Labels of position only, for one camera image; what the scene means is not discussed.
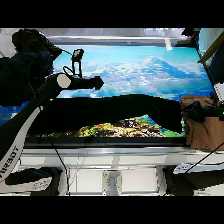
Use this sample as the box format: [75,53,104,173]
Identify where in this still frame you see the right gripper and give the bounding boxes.
[181,101,207,123]

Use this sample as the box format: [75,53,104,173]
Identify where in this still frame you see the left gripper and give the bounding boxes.
[90,75,105,91]

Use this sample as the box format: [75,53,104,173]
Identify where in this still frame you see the black trousers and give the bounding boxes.
[28,94,185,136]

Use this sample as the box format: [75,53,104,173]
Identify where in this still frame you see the dark blue garment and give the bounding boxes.
[13,49,56,79]

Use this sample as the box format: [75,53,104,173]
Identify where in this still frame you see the olive brown garment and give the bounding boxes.
[11,28,64,59]

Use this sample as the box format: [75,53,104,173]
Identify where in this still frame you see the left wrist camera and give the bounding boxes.
[70,48,85,78]

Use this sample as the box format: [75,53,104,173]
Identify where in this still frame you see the black cable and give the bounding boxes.
[181,141,224,174]
[28,59,72,197]

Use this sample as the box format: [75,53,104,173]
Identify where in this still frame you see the silver frame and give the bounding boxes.
[0,144,224,197]

